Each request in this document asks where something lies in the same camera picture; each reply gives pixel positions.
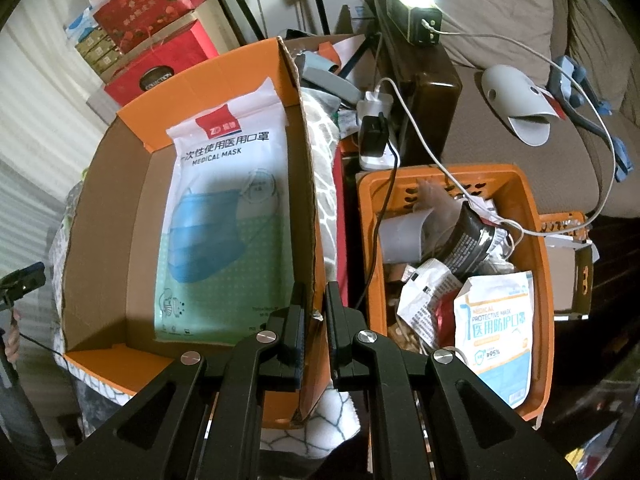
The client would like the small orange basket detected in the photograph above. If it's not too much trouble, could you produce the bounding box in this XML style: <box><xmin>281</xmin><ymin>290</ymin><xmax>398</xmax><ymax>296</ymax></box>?
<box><xmin>540</xmin><ymin>210</ymin><xmax>593</xmax><ymax>251</ymax></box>

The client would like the person's trouser leg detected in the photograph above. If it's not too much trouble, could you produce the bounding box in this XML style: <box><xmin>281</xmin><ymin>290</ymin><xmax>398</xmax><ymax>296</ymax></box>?
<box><xmin>0</xmin><ymin>360</ymin><xmax>58</xmax><ymax>480</ymax></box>

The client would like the white charger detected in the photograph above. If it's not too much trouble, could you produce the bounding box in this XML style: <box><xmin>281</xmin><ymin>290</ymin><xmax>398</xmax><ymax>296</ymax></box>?
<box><xmin>365</xmin><ymin>91</ymin><xmax>392</xmax><ymax>116</ymax></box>

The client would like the white curtain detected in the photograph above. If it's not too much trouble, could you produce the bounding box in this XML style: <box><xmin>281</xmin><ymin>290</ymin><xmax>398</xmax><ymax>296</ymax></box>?
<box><xmin>0</xmin><ymin>0</ymin><xmax>126</xmax><ymax>241</ymax></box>

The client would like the crumpled white printed packet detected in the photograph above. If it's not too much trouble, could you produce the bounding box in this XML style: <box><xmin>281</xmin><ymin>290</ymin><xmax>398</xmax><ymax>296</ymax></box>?
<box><xmin>397</xmin><ymin>258</ymin><xmax>466</xmax><ymax>331</ymax></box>

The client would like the white charger cable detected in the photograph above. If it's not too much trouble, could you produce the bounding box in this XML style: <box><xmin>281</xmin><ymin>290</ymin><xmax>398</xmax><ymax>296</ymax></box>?
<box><xmin>375</xmin><ymin>77</ymin><xmax>526</xmax><ymax>241</ymax></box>

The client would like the grey slipper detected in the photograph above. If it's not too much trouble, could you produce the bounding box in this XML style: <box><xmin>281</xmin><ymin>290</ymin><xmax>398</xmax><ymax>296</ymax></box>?
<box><xmin>481</xmin><ymin>64</ymin><xmax>561</xmax><ymax>146</ymax></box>

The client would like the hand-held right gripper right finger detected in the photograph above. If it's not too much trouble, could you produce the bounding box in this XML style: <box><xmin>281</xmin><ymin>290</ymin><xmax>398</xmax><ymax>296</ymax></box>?
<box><xmin>325</xmin><ymin>281</ymin><xmax>576</xmax><ymax>480</ymax></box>

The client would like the orange cardboard box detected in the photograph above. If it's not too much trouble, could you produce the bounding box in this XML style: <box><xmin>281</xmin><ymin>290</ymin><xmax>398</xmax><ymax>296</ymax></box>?
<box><xmin>60</xmin><ymin>36</ymin><xmax>333</xmax><ymax>428</ymax></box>

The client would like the black charger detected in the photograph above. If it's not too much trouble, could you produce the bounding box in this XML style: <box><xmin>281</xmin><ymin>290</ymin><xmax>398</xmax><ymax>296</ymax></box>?
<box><xmin>361</xmin><ymin>115</ymin><xmax>391</xmax><ymax>158</ymax></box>

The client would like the blue grey plastic tool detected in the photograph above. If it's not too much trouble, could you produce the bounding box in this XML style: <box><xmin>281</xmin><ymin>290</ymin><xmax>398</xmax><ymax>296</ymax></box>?
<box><xmin>547</xmin><ymin>55</ymin><xmax>640</xmax><ymax>183</ymax></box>

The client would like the large blue mask packet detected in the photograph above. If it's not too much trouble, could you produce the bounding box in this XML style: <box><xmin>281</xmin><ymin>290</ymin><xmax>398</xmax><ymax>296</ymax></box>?
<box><xmin>152</xmin><ymin>77</ymin><xmax>296</xmax><ymax>348</ymax></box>

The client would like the black tripod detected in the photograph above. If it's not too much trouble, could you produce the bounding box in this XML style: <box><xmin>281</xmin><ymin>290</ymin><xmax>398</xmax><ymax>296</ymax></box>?
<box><xmin>215</xmin><ymin>0</ymin><xmax>333</xmax><ymax>46</ymax></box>

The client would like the crumpled clear plastic bag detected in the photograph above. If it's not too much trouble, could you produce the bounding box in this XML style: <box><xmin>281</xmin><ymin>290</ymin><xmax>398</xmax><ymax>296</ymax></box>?
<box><xmin>415</xmin><ymin>177</ymin><xmax>466</xmax><ymax>241</ymax></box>

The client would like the person's left hand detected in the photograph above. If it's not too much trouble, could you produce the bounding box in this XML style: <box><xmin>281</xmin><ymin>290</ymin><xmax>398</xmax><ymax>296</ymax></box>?
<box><xmin>4</xmin><ymin>307</ymin><xmax>23</xmax><ymax>363</ymax></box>

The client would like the black portable light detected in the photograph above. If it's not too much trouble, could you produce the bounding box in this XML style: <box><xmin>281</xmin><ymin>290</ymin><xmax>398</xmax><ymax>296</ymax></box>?
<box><xmin>385</xmin><ymin>0</ymin><xmax>443</xmax><ymax>46</ymax></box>

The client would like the black foil packet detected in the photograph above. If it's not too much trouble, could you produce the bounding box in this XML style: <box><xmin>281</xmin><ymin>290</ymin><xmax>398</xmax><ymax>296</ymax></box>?
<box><xmin>440</xmin><ymin>202</ymin><xmax>516</xmax><ymax>276</ymax></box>

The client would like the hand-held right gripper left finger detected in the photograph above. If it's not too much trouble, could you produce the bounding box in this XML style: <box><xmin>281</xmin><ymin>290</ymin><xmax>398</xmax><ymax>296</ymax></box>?
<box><xmin>50</xmin><ymin>282</ymin><xmax>307</xmax><ymax>480</ymax></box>

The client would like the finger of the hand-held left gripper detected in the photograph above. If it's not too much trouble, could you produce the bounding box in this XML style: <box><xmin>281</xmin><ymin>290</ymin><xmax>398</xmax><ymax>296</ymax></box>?
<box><xmin>0</xmin><ymin>262</ymin><xmax>47</xmax><ymax>311</ymax></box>

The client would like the white power strip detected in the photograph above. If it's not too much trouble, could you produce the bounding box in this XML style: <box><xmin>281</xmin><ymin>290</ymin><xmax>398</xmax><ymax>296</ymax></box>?
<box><xmin>356</xmin><ymin>92</ymin><xmax>401</xmax><ymax>171</ymax></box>

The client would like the black charger cable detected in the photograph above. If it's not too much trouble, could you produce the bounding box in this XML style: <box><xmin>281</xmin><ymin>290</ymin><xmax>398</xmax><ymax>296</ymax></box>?
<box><xmin>355</xmin><ymin>140</ymin><xmax>401</xmax><ymax>311</ymax></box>

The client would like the red foil packet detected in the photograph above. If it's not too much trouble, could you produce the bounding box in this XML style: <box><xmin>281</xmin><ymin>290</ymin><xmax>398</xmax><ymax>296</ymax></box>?
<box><xmin>432</xmin><ymin>305</ymin><xmax>456</xmax><ymax>348</ymax></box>

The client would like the stack of green gold boxes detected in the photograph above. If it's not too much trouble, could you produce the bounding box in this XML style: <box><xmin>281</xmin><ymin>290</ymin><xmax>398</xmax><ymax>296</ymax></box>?
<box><xmin>75</xmin><ymin>27</ymin><xmax>126</xmax><ymax>83</ymax></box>

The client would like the small white mask packet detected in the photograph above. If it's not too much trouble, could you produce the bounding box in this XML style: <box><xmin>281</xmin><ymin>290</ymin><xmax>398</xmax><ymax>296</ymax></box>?
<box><xmin>454</xmin><ymin>270</ymin><xmax>536</xmax><ymax>408</ymax></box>

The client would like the red patterned gift box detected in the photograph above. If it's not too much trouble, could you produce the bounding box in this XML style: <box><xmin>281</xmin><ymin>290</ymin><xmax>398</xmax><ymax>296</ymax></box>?
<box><xmin>92</xmin><ymin>0</ymin><xmax>201</xmax><ymax>53</ymax></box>

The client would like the blue white packet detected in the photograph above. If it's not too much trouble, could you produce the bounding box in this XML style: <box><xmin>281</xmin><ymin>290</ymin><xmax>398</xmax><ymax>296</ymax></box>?
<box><xmin>64</xmin><ymin>9</ymin><xmax>98</xmax><ymax>41</ymax></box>

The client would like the grey plastic cup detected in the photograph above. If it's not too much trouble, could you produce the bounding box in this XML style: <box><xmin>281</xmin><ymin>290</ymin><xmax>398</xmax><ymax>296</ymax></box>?
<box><xmin>377</xmin><ymin>207</ymin><xmax>436</xmax><ymax>263</ymax></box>

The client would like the orange plastic basket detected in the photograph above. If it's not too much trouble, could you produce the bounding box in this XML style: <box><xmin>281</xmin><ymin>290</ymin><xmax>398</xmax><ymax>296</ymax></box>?
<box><xmin>356</xmin><ymin>162</ymin><xmax>556</xmax><ymax>421</ymax></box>

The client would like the plain red gift box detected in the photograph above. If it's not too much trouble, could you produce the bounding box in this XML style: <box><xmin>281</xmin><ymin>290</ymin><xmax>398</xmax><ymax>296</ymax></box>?
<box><xmin>104</xmin><ymin>25</ymin><xmax>221</xmax><ymax>108</ymax></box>

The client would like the brown wooden armrest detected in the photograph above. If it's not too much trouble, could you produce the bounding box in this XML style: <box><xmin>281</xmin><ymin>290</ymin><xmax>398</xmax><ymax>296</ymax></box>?
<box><xmin>375</xmin><ymin>35</ymin><xmax>461</xmax><ymax>166</ymax></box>

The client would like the small open cardboard box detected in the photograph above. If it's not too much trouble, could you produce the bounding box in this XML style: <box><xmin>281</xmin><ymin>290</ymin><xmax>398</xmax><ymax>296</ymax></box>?
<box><xmin>545</xmin><ymin>237</ymin><xmax>598</xmax><ymax>321</ymax></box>

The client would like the white lamp cable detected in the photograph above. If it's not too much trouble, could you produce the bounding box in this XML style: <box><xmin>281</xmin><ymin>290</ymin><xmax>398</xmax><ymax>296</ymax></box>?
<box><xmin>422</xmin><ymin>20</ymin><xmax>617</xmax><ymax>241</ymax></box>

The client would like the red white card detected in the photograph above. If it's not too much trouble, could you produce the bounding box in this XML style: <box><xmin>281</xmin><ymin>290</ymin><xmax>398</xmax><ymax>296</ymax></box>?
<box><xmin>542</xmin><ymin>92</ymin><xmax>568</xmax><ymax>121</ymax></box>

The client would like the beige sofa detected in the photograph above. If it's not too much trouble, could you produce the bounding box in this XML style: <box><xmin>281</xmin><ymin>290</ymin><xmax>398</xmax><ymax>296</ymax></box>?
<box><xmin>360</xmin><ymin>0</ymin><xmax>640</xmax><ymax>221</ymax></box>

